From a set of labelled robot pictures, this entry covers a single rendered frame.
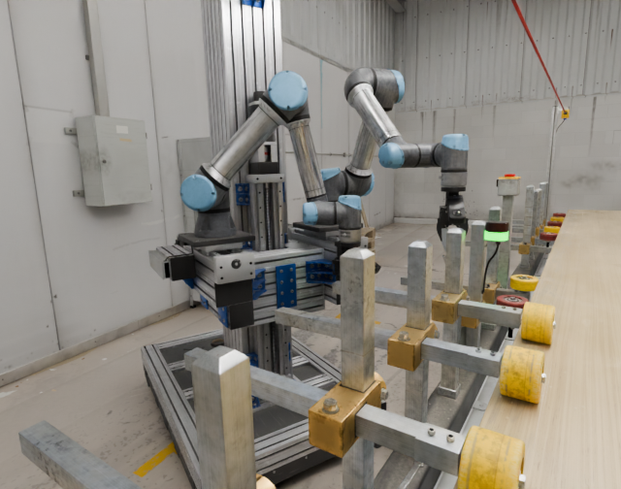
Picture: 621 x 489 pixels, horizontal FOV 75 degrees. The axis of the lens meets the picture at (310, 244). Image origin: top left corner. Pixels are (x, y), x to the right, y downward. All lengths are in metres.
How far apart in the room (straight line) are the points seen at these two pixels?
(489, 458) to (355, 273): 0.25
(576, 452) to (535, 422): 0.07
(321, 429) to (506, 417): 0.29
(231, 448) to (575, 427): 0.51
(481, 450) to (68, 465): 0.44
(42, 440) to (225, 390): 0.32
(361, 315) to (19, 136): 2.79
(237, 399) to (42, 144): 2.90
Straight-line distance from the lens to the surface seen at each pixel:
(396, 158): 1.25
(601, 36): 9.31
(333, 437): 0.55
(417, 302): 0.78
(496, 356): 0.75
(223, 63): 1.74
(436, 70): 9.43
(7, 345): 3.18
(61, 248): 3.22
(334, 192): 1.69
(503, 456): 0.51
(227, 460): 0.38
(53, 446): 0.60
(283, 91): 1.29
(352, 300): 0.54
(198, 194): 1.32
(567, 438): 0.70
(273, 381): 0.63
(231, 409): 0.36
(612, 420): 0.77
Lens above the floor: 1.27
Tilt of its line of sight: 11 degrees down
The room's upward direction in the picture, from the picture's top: 1 degrees counter-clockwise
